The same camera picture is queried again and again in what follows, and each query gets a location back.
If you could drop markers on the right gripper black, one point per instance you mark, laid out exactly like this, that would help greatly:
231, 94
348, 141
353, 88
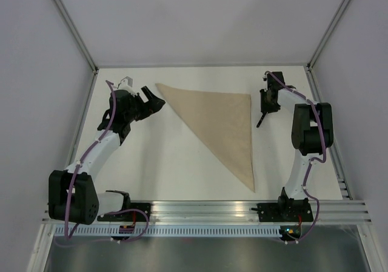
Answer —
264, 106

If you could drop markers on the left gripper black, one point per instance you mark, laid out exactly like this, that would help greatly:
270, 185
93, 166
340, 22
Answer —
153, 105

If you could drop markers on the silver fork black handle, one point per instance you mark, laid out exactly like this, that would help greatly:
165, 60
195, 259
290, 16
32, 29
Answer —
264, 114

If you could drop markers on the beige cloth napkin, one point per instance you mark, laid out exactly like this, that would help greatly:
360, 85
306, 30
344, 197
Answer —
222, 122

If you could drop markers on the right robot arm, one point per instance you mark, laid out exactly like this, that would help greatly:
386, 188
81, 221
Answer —
311, 134

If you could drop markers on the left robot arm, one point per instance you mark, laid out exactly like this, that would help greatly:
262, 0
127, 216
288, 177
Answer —
72, 196

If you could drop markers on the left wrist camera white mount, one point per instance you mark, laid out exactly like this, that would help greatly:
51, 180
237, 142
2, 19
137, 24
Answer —
126, 84

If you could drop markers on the back aluminium frame bar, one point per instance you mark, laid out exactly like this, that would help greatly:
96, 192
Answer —
203, 64

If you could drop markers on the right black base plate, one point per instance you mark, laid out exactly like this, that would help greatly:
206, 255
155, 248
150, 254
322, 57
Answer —
275, 212

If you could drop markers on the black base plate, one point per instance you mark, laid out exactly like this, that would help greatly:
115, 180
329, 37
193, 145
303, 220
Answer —
138, 213
275, 212

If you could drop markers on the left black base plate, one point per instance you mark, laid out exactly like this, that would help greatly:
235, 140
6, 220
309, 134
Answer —
138, 213

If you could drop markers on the right aluminium side rail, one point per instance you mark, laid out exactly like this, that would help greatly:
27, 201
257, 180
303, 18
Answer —
325, 127

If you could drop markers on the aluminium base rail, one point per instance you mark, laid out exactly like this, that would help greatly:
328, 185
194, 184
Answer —
337, 212

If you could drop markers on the left aluminium frame post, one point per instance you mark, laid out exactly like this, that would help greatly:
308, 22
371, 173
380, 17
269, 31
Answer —
68, 21

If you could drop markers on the aluminium frame post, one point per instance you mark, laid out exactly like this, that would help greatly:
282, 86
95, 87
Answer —
334, 22
68, 21

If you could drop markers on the white slotted cable duct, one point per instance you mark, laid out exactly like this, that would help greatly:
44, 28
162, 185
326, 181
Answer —
179, 230

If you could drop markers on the right aluminium frame post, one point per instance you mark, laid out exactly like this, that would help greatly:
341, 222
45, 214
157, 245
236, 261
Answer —
334, 22

